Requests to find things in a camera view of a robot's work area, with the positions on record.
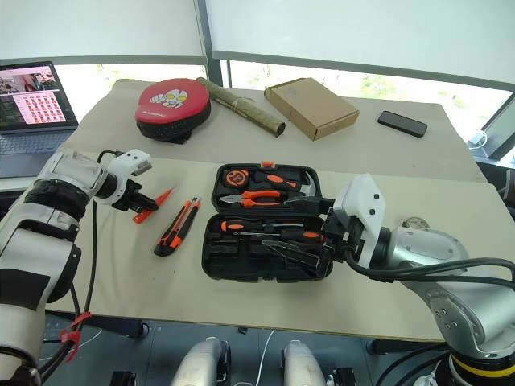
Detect hammer with black orange handle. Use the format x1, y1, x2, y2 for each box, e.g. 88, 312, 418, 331
251, 168, 323, 199

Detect thin white cable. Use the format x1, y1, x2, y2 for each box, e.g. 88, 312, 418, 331
255, 329, 277, 386

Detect open grey laptop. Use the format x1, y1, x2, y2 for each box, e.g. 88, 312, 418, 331
0, 60, 80, 179

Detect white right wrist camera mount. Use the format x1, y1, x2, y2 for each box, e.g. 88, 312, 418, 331
332, 173, 387, 269

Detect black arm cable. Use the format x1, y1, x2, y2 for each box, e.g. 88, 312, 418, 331
38, 149, 126, 383
344, 248, 515, 285

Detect silver rounded shape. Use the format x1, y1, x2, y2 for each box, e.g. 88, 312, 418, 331
280, 339, 327, 386
171, 336, 233, 386

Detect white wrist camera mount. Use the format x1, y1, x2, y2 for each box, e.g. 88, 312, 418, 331
105, 148, 154, 203
332, 173, 387, 269

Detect black smartphone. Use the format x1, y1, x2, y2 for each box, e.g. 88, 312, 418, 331
377, 110, 428, 139

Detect orange pointed plastic tool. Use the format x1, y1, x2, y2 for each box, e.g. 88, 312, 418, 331
132, 185, 177, 225

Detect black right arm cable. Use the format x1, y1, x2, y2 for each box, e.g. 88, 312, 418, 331
344, 248, 515, 285

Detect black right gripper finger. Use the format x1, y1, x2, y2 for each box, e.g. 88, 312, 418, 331
261, 239, 336, 278
283, 196, 336, 214

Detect white roller blind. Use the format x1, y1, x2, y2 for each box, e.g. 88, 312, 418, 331
211, 0, 515, 86
0, 0, 208, 66

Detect black plastic tool case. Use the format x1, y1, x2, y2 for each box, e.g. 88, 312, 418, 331
200, 162, 335, 284

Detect red round boxing pad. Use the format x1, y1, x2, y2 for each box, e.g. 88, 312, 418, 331
134, 78, 212, 145

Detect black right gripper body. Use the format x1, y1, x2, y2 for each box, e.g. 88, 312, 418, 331
320, 199, 365, 263

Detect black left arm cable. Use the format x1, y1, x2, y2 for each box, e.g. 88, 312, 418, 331
38, 149, 126, 383

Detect dark window frame post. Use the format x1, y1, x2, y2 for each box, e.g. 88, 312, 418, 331
194, 0, 233, 88

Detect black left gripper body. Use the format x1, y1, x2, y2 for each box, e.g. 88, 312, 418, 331
111, 180, 142, 213

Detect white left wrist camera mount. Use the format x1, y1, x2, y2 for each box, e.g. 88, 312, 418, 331
105, 148, 154, 203

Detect black orange utility knife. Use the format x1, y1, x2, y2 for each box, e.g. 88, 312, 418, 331
153, 195, 201, 257

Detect flat brown cardboard box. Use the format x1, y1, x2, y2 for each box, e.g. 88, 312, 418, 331
264, 76, 361, 142

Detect red zip tie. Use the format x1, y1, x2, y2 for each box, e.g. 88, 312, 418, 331
59, 311, 93, 363

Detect rolled green bamboo mat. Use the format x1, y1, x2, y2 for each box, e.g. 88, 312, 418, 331
196, 76, 287, 138

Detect orange handled pliers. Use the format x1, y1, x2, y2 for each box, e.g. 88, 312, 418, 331
220, 189, 305, 208

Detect beige table cloth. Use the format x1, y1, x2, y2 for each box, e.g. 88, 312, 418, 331
60, 78, 488, 184

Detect black orange tape measure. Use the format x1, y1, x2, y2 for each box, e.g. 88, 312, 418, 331
224, 168, 251, 188

